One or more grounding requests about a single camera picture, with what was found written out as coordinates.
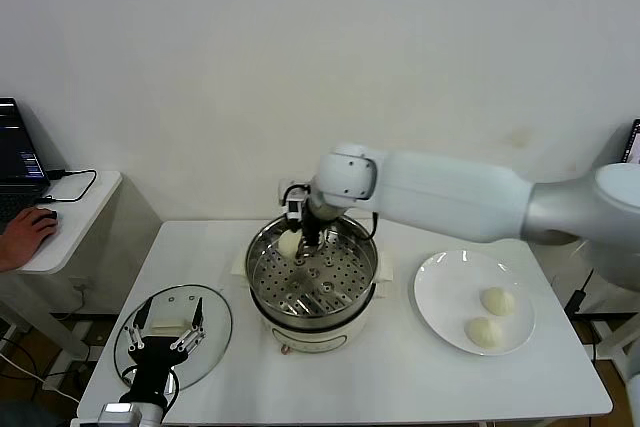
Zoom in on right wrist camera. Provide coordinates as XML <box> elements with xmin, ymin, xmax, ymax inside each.
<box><xmin>277</xmin><ymin>177</ymin><xmax>314</xmax><ymax>223</ymax></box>

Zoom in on cream electric cooker pot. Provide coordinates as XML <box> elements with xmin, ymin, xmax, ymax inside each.
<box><xmin>230</xmin><ymin>244</ymin><xmax>395</xmax><ymax>357</ymax></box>

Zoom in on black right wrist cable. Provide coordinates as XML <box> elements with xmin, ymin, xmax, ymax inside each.
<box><xmin>360</xmin><ymin>210</ymin><xmax>380</xmax><ymax>242</ymax></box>

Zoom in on white steamed baozi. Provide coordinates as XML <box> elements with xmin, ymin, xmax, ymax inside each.
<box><xmin>277</xmin><ymin>230</ymin><xmax>303</xmax><ymax>259</ymax></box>
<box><xmin>464</xmin><ymin>316</ymin><xmax>504</xmax><ymax>351</ymax></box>
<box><xmin>480</xmin><ymin>286</ymin><xmax>516</xmax><ymax>317</ymax></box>

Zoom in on glass pot lid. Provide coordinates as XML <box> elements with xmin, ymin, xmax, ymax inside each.
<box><xmin>113</xmin><ymin>284</ymin><xmax>234</xmax><ymax>395</ymax></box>

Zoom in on black cable with adapter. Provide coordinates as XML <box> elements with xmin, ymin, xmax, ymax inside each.
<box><xmin>563</xmin><ymin>269</ymin><xmax>596</xmax><ymax>317</ymax></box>

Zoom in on black open laptop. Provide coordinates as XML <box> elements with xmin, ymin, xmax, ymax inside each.
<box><xmin>0</xmin><ymin>97</ymin><xmax>53</xmax><ymax>231</ymax></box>
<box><xmin>622</xmin><ymin>119</ymin><xmax>640</xmax><ymax>166</ymax></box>

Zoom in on person's bare hand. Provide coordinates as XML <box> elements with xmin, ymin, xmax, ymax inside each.
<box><xmin>2</xmin><ymin>206</ymin><xmax>59</xmax><ymax>269</ymax></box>

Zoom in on stainless steel steamer basket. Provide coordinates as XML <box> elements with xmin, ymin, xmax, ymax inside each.
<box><xmin>245</xmin><ymin>207</ymin><xmax>379</xmax><ymax>322</ymax></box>

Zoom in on black laptop cable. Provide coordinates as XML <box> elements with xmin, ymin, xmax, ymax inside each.
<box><xmin>41</xmin><ymin>168</ymin><xmax>99</xmax><ymax>206</ymax></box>

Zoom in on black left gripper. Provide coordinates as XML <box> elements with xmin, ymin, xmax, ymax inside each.
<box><xmin>122</xmin><ymin>296</ymin><xmax>207</xmax><ymax>403</ymax></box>

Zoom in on white round plate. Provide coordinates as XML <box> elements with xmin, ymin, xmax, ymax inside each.
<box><xmin>413</xmin><ymin>249</ymin><xmax>538</xmax><ymax>357</ymax></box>

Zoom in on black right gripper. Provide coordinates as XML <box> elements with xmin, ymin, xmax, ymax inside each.
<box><xmin>295</xmin><ymin>206</ymin><xmax>326</xmax><ymax>263</ymax></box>

